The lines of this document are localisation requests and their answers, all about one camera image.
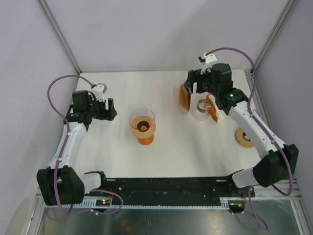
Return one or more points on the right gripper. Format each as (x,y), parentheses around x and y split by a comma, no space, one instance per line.
(194,76)

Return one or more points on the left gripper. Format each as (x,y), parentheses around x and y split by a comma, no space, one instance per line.
(107,114)

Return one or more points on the pink glass dripper cone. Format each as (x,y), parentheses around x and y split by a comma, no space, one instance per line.
(141,119)

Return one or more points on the orange glass beaker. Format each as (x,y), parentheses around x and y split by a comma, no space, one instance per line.
(146,141)

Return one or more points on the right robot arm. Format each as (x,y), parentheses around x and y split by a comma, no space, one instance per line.
(278,160)

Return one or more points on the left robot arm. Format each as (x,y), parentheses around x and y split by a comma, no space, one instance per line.
(59,183)

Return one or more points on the brown coffee filter pack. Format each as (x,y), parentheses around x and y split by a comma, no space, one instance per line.
(184,100)

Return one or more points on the clear glass dripper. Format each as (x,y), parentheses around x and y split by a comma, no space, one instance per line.
(201,111)

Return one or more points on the white coffee filter pack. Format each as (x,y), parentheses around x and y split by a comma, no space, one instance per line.
(217,114)

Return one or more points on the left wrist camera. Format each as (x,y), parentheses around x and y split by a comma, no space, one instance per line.
(99,91)

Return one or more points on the left frame post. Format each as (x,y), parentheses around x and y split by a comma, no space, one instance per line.
(58,33)

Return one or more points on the frame post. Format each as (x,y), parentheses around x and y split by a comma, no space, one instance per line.
(278,26)
(58,33)

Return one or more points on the grey cable duct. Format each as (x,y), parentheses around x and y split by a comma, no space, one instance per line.
(96,202)

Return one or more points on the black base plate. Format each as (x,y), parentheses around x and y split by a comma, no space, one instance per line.
(175,192)

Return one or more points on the right frame post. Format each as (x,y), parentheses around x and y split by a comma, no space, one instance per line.
(278,26)

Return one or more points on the aluminium frame rail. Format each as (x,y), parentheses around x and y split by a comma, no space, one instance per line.
(259,191)

